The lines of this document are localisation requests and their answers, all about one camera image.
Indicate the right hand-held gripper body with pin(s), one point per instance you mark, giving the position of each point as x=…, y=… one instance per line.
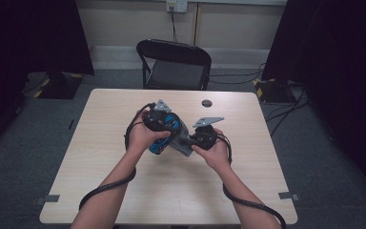
x=206, y=138

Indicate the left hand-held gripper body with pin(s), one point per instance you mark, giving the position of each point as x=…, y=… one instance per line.
x=155, y=120

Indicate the grey cloth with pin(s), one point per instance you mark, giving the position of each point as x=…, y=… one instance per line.
x=182, y=147

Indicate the blue toy car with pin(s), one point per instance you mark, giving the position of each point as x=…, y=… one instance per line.
x=162, y=143

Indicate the person's right hand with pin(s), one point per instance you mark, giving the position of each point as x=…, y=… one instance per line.
x=217, y=154

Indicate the person's left hand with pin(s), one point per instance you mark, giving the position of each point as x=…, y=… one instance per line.
x=143, y=136

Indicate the black folding chair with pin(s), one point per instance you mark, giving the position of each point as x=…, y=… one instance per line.
x=174, y=65

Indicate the black stand base yellow tape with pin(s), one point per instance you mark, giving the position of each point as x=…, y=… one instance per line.
x=60, y=86
x=273, y=90

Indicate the small black floor item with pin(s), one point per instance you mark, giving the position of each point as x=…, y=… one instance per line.
x=71, y=124

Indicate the grey tape strip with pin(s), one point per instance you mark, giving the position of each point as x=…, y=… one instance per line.
x=288, y=196
x=48, y=199

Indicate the dark curtain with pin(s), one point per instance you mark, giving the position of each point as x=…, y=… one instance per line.
x=340, y=63
x=28, y=38

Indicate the white wall socket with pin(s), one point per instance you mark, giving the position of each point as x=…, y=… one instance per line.
x=177, y=5

